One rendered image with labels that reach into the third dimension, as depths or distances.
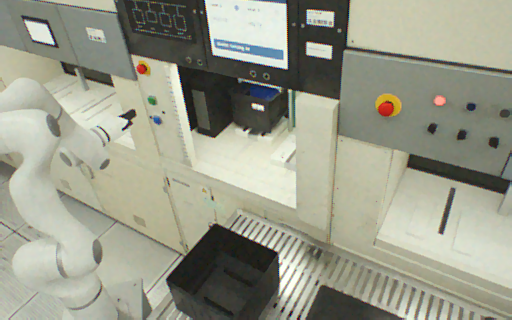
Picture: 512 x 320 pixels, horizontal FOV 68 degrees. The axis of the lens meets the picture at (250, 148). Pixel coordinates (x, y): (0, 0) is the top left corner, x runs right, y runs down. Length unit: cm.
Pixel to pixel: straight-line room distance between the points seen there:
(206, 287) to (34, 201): 68
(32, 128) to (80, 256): 37
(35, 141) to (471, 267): 134
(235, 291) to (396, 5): 104
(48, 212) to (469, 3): 112
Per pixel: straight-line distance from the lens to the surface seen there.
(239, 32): 122
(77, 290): 130
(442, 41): 102
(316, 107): 113
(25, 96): 115
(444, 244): 152
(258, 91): 191
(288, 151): 175
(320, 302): 131
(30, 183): 108
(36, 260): 122
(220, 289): 146
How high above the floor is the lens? 199
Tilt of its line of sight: 38 degrees down
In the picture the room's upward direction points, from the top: 6 degrees counter-clockwise
